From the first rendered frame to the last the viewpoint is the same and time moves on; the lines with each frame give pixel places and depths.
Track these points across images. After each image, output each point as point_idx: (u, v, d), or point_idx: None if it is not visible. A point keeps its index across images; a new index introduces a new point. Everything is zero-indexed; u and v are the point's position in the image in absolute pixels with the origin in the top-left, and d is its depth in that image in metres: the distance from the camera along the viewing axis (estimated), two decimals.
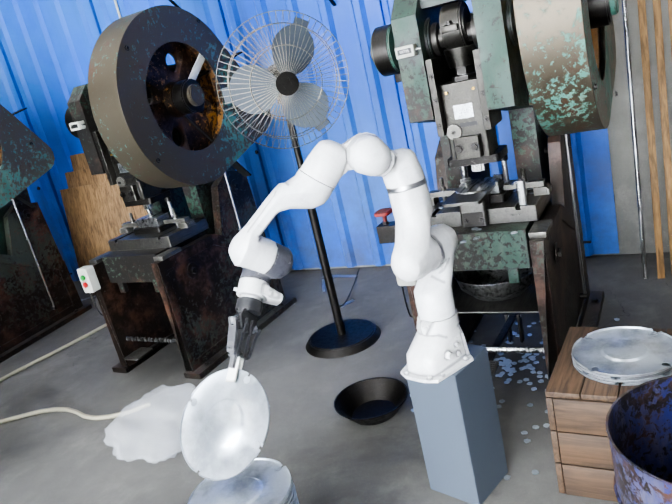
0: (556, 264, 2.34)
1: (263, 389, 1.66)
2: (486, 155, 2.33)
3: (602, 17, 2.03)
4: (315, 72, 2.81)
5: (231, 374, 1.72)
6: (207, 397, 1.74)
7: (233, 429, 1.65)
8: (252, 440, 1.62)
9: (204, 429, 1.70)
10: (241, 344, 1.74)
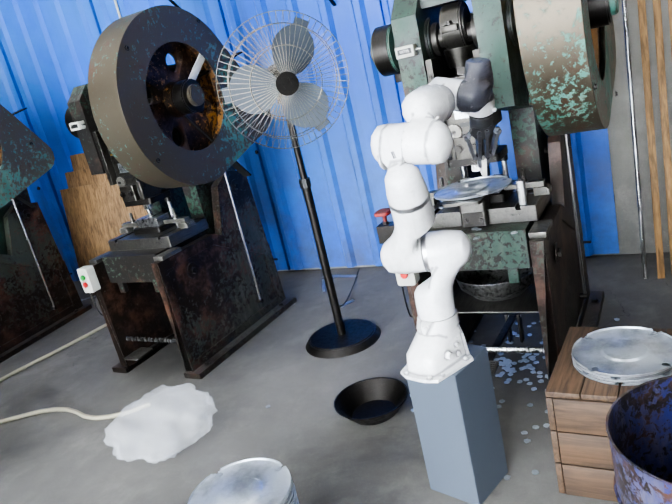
0: (556, 264, 2.34)
1: (464, 198, 2.23)
2: None
3: (604, 24, 2.06)
4: (315, 72, 2.81)
5: (485, 169, 2.17)
6: (498, 183, 2.33)
7: (461, 189, 2.35)
8: (444, 196, 2.35)
9: (480, 182, 2.40)
10: (484, 146, 2.12)
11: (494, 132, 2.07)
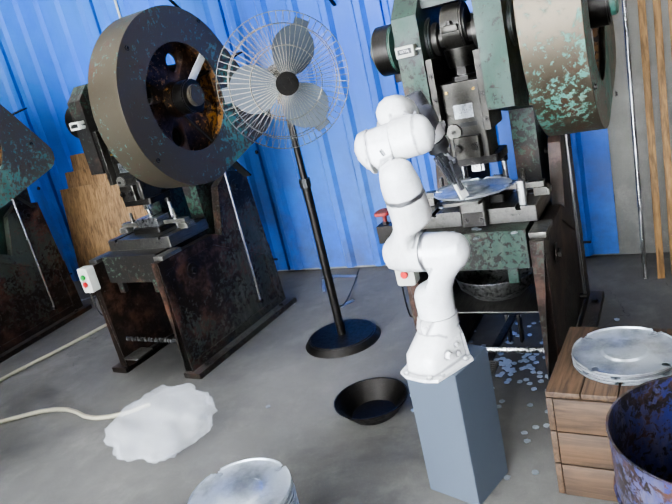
0: (556, 264, 2.34)
1: (502, 189, 2.24)
2: (486, 155, 2.33)
3: None
4: (315, 72, 2.81)
5: (463, 193, 2.23)
6: (486, 181, 2.41)
7: (469, 190, 2.32)
8: (466, 197, 2.26)
9: (464, 186, 2.41)
10: None
11: (449, 161, 2.15)
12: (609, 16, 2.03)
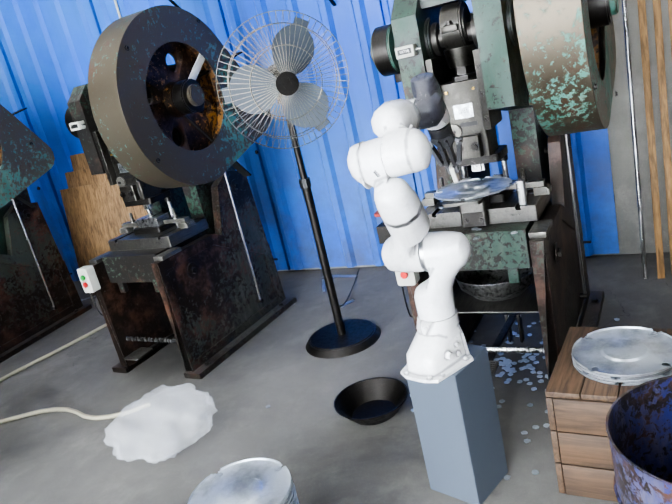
0: (556, 264, 2.34)
1: (498, 177, 2.43)
2: (486, 155, 2.33)
3: None
4: (315, 72, 2.81)
5: (457, 175, 2.18)
6: (451, 189, 2.42)
7: (483, 186, 2.33)
8: (501, 185, 2.31)
9: (457, 192, 2.34)
10: (452, 154, 2.14)
11: (455, 142, 2.08)
12: None
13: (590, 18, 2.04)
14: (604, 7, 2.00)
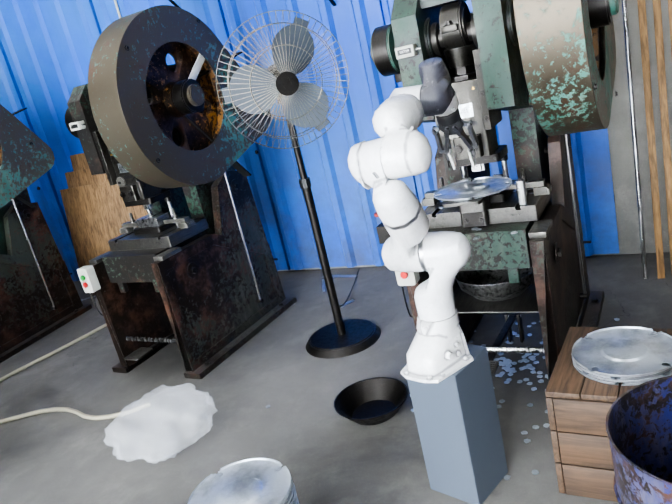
0: (556, 264, 2.34)
1: (438, 189, 2.45)
2: (486, 155, 2.33)
3: None
4: (315, 72, 2.81)
5: (473, 159, 2.13)
6: (464, 196, 2.28)
7: (471, 184, 2.39)
8: (470, 182, 2.46)
9: (484, 189, 2.30)
10: (466, 138, 2.09)
11: (465, 127, 2.04)
12: (608, 11, 2.01)
13: None
14: None
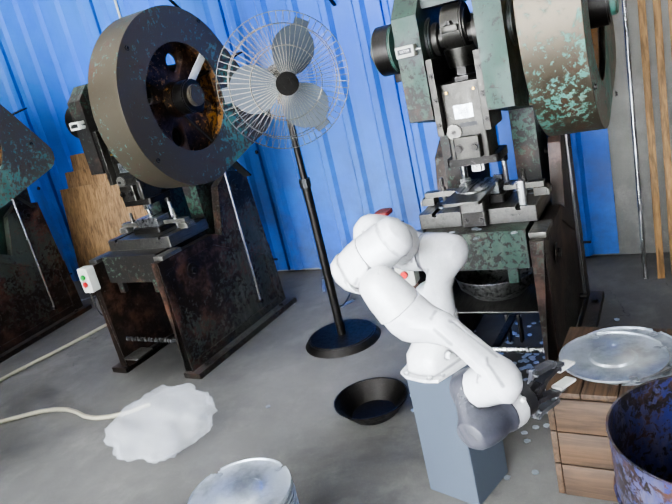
0: (556, 264, 2.34)
1: (617, 331, 1.92)
2: (486, 155, 2.33)
3: (604, 25, 2.07)
4: (315, 72, 2.81)
5: (565, 362, 1.65)
6: (576, 357, 1.83)
7: (627, 351, 1.80)
8: (650, 347, 1.80)
9: (602, 365, 1.76)
10: (543, 374, 1.61)
11: (535, 377, 1.56)
12: None
13: None
14: None
